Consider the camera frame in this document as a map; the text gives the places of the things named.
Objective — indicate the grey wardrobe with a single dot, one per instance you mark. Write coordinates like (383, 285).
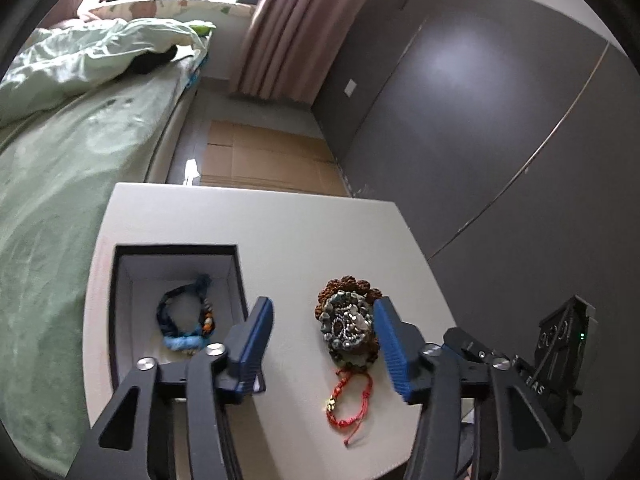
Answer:
(507, 135)

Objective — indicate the pink curtain right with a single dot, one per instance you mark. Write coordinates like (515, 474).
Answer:
(290, 47)

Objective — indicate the light green duvet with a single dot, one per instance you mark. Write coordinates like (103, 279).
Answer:
(56, 64)

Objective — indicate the bed with green sheet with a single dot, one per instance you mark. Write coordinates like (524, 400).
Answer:
(58, 171)

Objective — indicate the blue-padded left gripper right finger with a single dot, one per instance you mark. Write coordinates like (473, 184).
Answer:
(478, 418)

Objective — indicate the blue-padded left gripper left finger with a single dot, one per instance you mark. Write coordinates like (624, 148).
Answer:
(133, 438)

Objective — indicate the flattened cardboard on floor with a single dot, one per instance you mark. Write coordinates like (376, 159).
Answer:
(243, 156)

